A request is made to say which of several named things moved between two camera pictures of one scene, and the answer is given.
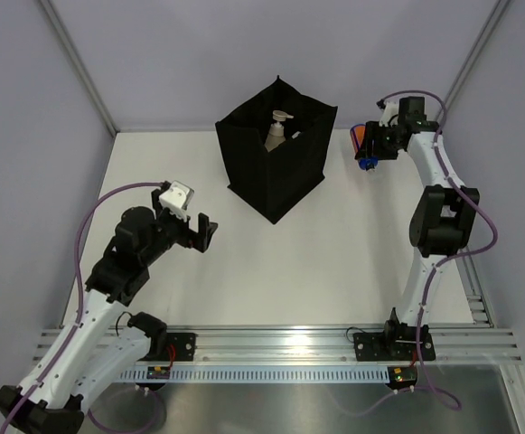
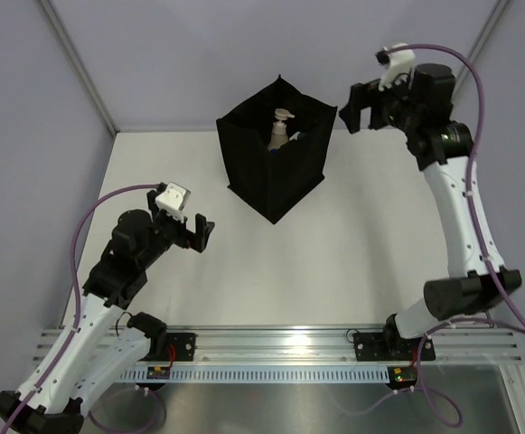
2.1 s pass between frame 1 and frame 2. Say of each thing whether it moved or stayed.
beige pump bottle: stayed
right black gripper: moved
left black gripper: stayed
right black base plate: stayed
